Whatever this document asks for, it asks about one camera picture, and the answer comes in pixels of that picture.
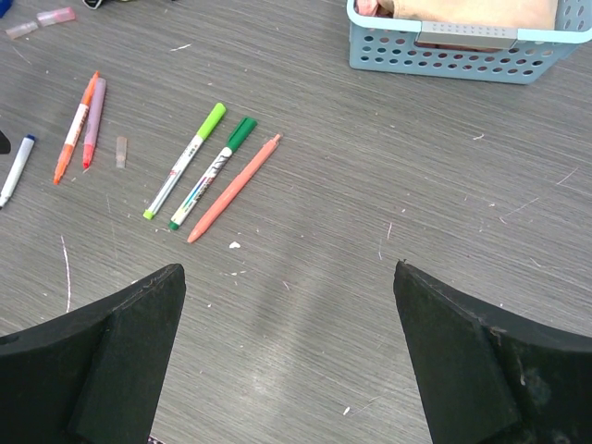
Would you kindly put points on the light blue plastic basket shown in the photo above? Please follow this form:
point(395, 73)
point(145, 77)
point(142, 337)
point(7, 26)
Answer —
point(466, 52)

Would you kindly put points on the lime green pen cap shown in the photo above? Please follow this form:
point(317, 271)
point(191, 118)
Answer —
point(208, 125)

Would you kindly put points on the dark green pen cap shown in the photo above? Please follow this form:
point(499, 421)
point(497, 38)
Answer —
point(240, 133)

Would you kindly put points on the blue pen cap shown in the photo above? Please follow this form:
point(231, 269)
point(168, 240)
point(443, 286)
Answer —
point(5, 5)

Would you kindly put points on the black white striped cloth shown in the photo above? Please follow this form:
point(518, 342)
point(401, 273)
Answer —
point(95, 4)

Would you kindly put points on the salmon orange pen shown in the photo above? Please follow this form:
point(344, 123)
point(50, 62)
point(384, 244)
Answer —
point(233, 189)

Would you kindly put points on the peach folded towel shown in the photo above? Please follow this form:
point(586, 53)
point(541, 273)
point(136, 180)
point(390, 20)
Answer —
point(527, 14)

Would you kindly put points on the purple highlighter pen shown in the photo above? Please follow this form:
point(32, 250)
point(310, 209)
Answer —
point(93, 123)

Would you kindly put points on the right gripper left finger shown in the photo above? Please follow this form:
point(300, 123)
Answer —
point(93, 375)

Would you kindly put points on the small clear pen cap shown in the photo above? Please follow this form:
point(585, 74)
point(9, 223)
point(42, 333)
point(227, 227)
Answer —
point(22, 30)

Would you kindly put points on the clear orange pen cap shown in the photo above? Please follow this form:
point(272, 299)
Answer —
point(121, 151)

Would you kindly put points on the white pen blue end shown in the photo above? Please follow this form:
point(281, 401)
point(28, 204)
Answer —
point(17, 168)

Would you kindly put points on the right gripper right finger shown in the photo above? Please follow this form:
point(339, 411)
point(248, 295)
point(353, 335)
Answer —
point(486, 375)

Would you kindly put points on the orange highlighter pen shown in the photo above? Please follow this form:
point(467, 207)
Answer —
point(74, 130)

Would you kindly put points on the white pen lime end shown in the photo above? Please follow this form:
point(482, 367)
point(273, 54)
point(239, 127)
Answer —
point(173, 177)

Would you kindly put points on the clear pink pen cap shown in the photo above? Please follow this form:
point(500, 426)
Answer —
point(57, 16)

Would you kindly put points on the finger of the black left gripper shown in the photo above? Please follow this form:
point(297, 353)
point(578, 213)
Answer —
point(5, 144)

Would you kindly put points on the white marker green end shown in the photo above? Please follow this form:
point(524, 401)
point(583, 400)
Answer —
point(200, 188)

